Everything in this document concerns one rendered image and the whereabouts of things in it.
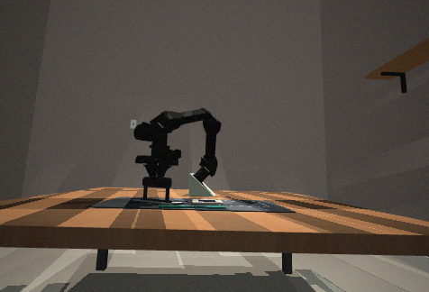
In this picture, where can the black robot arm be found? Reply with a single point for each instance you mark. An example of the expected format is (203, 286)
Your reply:
(171, 121)

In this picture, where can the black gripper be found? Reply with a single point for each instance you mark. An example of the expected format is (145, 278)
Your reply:
(155, 170)

